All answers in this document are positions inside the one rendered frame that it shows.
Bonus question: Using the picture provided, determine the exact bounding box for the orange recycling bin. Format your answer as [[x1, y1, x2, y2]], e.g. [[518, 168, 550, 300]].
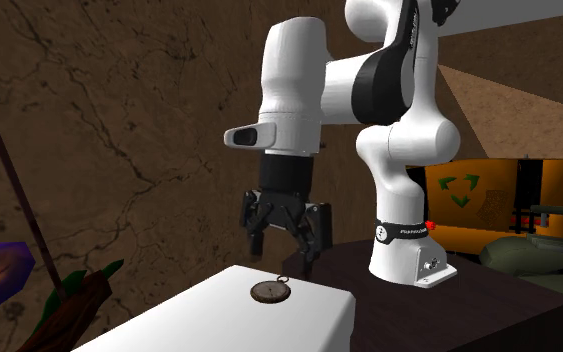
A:
[[406, 157, 563, 256]]

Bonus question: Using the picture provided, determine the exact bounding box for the brass pocket watch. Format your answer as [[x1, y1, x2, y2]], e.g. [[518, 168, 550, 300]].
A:
[[249, 275, 292, 305]]

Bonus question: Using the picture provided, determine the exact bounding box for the dark brown robot stand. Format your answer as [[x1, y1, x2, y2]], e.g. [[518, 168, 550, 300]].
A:
[[281, 238, 563, 352]]

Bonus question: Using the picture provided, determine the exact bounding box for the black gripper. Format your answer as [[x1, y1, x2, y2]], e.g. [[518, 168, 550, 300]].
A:
[[239, 152, 334, 268]]

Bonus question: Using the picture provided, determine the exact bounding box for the olive green sofa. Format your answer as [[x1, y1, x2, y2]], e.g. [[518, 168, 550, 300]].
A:
[[478, 204, 563, 352]]

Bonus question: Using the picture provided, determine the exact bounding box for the white table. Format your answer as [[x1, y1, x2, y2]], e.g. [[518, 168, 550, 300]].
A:
[[70, 264, 357, 352]]

